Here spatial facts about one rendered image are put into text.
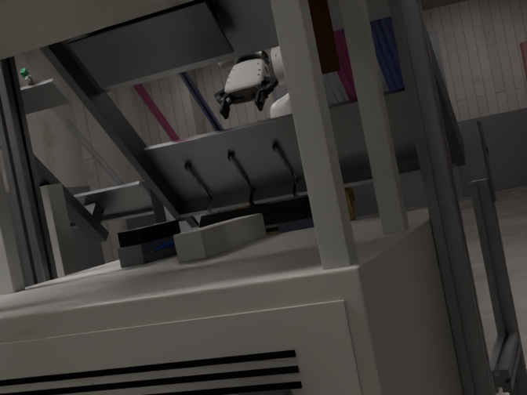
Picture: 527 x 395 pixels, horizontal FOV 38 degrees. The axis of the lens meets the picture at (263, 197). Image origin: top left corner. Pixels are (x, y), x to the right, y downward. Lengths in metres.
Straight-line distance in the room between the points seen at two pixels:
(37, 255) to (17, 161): 0.17
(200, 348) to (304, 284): 0.14
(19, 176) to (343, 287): 0.83
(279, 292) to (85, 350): 0.25
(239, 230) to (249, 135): 0.39
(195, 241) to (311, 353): 0.47
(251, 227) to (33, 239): 0.39
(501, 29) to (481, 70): 0.65
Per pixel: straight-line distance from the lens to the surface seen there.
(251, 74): 1.87
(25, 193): 1.44
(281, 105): 2.27
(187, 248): 1.20
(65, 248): 1.90
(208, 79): 11.80
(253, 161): 1.71
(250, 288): 0.78
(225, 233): 1.26
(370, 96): 1.01
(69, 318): 0.90
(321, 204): 0.75
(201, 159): 1.74
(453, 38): 11.67
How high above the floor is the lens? 0.71
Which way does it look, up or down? 1 degrees down
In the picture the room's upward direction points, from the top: 11 degrees counter-clockwise
